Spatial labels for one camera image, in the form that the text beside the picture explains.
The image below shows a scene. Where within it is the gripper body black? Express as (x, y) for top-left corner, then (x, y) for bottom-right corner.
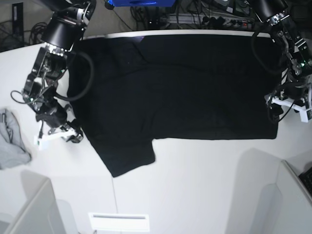
(35, 98), (72, 133)
(275, 75), (310, 100)

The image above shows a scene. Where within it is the black T-shirt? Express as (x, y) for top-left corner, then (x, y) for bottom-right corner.
(71, 35), (281, 177)

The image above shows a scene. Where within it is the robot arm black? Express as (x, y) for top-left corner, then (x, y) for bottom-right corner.
(21, 0), (278, 147)
(247, 0), (312, 100)

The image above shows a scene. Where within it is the grey crumpled cloth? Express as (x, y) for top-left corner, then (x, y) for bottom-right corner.
(0, 108), (32, 170)

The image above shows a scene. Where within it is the black keyboard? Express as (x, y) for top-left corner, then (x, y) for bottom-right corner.
(299, 168), (312, 195)

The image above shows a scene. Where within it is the white bin left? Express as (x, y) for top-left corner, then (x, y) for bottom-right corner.
(0, 177), (79, 234)

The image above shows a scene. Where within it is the white bin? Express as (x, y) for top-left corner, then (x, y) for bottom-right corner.
(250, 161), (312, 234)
(0, 177), (79, 234)

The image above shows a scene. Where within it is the white bin right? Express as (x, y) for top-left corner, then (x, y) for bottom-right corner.
(250, 161), (312, 234)

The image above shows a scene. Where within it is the black monitor stand left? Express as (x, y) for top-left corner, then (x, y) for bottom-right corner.
(12, 0), (24, 37)

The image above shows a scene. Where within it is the blue box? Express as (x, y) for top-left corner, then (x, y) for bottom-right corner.
(107, 0), (175, 7)

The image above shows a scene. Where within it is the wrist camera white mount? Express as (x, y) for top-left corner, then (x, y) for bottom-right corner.
(271, 94), (312, 123)
(34, 129), (75, 150)

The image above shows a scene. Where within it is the coiled black cable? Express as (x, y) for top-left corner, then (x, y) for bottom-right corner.
(29, 22), (49, 46)

